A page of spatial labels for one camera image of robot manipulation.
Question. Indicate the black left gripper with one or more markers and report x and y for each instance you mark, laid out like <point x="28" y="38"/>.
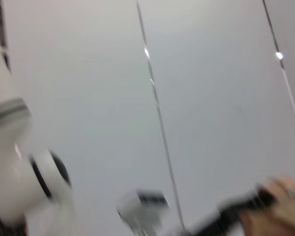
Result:
<point x="226" y="216"/>

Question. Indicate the khaki fabric food bag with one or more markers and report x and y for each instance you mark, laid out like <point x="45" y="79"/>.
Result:
<point x="280" y="216"/>

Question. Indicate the white and silver left arm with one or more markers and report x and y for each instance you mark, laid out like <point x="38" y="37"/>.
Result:
<point x="7" y="177"/>

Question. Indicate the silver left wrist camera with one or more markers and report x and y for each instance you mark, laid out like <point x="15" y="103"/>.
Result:
<point x="140" y="209"/>

